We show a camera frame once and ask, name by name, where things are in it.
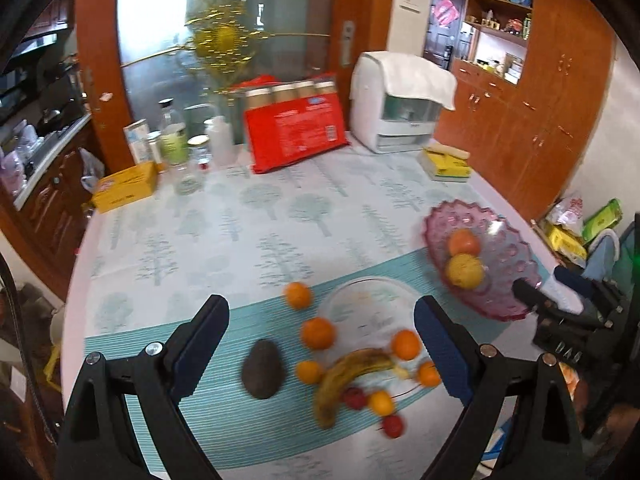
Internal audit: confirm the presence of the white towel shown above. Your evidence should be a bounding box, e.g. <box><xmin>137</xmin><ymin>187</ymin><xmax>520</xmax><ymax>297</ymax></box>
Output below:
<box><xmin>375</xmin><ymin>53</ymin><xmax>458</xmax><ymax>111</ymax></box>

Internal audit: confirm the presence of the red flat package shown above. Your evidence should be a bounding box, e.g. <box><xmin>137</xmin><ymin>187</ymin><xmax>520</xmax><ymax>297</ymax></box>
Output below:
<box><xmin>243</xmin><ymin>76</ymin><xmax>351</xmax><ymax>175</ymax></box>

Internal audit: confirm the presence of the wooden wall cabinet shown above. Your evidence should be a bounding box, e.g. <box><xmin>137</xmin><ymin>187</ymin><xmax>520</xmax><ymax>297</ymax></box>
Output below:
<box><xmin>450</xmin><ymin>0</ymin><xmax>616</xmax><ymax>221</ymax></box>

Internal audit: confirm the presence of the metal door handle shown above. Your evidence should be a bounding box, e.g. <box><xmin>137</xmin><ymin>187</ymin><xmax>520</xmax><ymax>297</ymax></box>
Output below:
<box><xmin>340</xmin><ymin>20</ymin><xmax>356</xmax><ymax>67</ymax></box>

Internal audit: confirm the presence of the white plastic bag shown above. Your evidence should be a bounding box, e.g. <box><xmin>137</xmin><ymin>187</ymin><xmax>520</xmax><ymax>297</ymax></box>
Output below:
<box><xmin>545</xmin><ymin>195</ymin><xmax>586</xmax><ymax>226</ymax></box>

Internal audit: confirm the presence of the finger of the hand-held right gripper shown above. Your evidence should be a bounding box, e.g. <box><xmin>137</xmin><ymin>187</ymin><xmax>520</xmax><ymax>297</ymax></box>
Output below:
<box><xmin>554</xmin><ymin>266</ymin><xmax>608</xmax><ymax>311</ymax></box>
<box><xmin>511</xmin><ymin>280</ymin><xmax>558</xmax><ymax>313</ymax></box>

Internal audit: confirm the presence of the white plastic bottle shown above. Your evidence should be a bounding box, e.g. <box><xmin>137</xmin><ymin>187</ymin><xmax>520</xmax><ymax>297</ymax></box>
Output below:
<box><xmin>204</xmin><ymin>116</ymin><xmax>236</xmax><ymax>166</ymax></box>

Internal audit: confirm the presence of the spotted yellow banana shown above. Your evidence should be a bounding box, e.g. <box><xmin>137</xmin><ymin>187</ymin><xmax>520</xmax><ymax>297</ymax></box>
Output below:
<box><xmin>313</xmin><ymin>347</ymin><xmax>401</xmax><ymax>430</ymax></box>

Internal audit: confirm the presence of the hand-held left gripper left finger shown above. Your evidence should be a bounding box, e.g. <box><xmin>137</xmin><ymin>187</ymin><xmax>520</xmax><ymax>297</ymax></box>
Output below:
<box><xmin>55</xmin><ymin>294</ymin><xmax>231</xmax><ymax>480</ymax></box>

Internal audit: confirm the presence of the wooden kitchen cabinet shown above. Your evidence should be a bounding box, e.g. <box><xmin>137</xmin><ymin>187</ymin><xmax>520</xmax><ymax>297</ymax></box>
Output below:
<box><xmin>0</xmin><ymin>110</ymin><xmax>108</xmax><ymax>291</ymax></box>

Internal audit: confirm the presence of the small red apple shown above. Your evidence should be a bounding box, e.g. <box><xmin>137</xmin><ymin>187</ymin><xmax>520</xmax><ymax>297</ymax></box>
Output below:
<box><xmin>379</xmin><ymin>413</ymin><xmax>406</xmax><ymax>439</ymax></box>
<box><xmin>342</xmin><ymin>386</ymin><xmax>368</xmax><ymax>410</ymax></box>

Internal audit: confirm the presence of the dark avocado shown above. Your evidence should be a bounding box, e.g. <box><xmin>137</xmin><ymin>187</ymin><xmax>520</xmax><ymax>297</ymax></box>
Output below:
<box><xmin>241</xmin><ymin>338</ymin><xmax>286</xmax><ymax>400</ymax></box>

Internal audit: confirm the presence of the wood framed glass door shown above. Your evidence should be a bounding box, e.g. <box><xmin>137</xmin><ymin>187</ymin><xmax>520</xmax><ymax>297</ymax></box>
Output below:
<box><xmin>75</xmin><ymin>0</ymin><xmax>398</xmax><ymax>161</ymax></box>

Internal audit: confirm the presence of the green packet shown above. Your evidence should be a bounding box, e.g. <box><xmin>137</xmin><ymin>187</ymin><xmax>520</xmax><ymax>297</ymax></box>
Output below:
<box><xmin>582</xmin><ymin>199</ymin><xmax>623</xmax><ymax>241</ymax></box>

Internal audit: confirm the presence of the pink paper door decoration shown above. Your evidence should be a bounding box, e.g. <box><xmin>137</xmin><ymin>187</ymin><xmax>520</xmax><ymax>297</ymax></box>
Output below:
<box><xmin>431</xmin><ymin>0</ymin><xmax>460</xmax><ymax>25</ymax></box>

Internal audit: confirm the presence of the yellow cardboard box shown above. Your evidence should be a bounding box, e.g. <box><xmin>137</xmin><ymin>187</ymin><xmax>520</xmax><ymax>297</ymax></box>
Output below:
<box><xmin>91</xmin><ymin>161</ymin><xmax>158</xmax><ymax>213</ymax></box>

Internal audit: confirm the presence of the small clear lidded jar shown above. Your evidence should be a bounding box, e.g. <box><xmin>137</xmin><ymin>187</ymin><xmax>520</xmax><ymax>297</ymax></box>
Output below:
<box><xmin>187</xmin><ymin>135</ymin><xmax>212</xmax><ymax>173</ymax></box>

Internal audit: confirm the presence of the pink glass fruit bowl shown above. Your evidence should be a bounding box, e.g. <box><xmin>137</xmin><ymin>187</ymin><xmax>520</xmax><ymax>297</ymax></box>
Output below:
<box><xmin>424</xmin><ymin>200</ymin><xmax>543</xmax><ymax>322</ymax></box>

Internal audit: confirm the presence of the gold flower decoration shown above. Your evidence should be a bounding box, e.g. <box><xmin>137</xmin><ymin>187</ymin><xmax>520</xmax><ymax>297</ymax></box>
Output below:
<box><xmin>185</xmin><ymin>0</ymin><xmax>271</xmax><ymax>91</ymax></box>

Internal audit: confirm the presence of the large orange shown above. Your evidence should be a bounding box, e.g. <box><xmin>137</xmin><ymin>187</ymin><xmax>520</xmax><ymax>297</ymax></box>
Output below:
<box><xmin>447</xmin><ymin>229</ymin><xmax>482</xmax><ymax>259</ymax></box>

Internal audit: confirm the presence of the small orange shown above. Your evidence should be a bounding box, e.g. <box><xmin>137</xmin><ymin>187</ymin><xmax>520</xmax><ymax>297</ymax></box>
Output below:
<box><xmin>368</xmin><ymin>390</ymin><xmax>396</xmax><ymax>416</ymax></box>
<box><xmin>284</xmin><ymin>281</ymin><xmax>314</xmax><ymax>310</ymax></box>
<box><xmin>416</xmin><ymin>360</ymin><xmax>443</xmax><ymax>388</ymax></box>
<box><xmin>390</xmin><ymin>329</ymin><xmax>422</xmax><ymax>361</ymax></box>
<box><xmin>300</xmin><ymin>316</ymin><xmax>336</xmax><ymax>351</ymax></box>
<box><xmin>295</xmin><ymin>359</ymin><xmax>323</xmax><ymax>385</ymax></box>

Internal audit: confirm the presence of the green label glass bottle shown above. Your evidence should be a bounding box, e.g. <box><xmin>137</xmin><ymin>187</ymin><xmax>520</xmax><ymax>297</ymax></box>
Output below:
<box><xmin>159</xmin><ymin>100</ymin><xmax>190</xmax><ymax>166</ymax></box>

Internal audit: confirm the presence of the dark entrance door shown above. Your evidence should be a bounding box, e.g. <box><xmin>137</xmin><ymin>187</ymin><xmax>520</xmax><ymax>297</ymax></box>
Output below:
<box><xmin>422</xmin><ymin>0</ymin><xmax>471</xmax><ymax>68</ymax></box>

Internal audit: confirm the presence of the white countertop appliance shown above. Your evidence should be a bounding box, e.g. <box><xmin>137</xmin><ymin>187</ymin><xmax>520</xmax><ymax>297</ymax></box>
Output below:
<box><xmin>349</xmin><ymin>51</ymin><xmax>446</xmax><ymax>153</ymax></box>

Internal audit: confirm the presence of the yellow plastic object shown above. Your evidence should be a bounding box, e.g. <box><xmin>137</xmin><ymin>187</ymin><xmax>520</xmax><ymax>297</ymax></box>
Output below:
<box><xmin>44</xmin><ymin>345</ymin><xmax>63</xmax><ymax>386</ymax></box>

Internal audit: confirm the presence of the yellow lemon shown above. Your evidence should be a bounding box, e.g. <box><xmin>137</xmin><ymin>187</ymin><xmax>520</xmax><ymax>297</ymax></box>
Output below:
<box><xmin>445</xmin><ymin>253</ymin><xmax>486</xmax><ymax>290</ymax></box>

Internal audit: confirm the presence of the white blue carton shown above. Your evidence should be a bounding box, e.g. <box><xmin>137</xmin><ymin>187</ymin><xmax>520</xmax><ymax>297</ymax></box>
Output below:
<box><xmin>123</xmin><ymin>119</ymin><xmax>153</xmax><ymax>166</ymax></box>

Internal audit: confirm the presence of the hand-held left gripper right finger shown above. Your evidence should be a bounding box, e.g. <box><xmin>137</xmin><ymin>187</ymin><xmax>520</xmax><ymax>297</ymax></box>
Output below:
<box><xmin>413</xmin><ymin>295</ymin><xmax>586</xmax><ymax>480</ymax></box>

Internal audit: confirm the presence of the clear cut glass tumbler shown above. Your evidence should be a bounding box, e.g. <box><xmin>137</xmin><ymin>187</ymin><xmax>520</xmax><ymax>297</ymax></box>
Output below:
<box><xmin>172</xmin><ymin>160</ymin><xmax>203</xmax><ymax>196</ymax></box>

